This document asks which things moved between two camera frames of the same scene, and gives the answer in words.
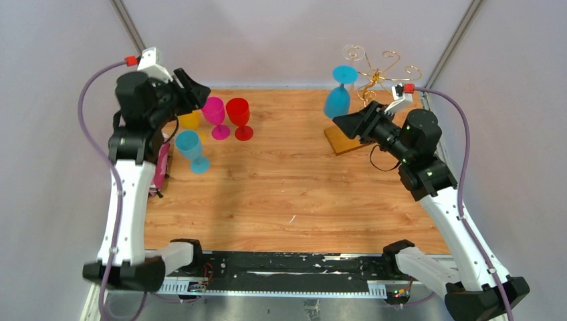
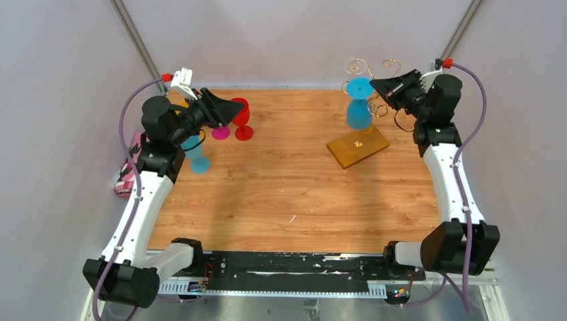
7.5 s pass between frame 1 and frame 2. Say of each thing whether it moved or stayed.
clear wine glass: moved
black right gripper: moved
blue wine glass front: stayed
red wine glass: stayed
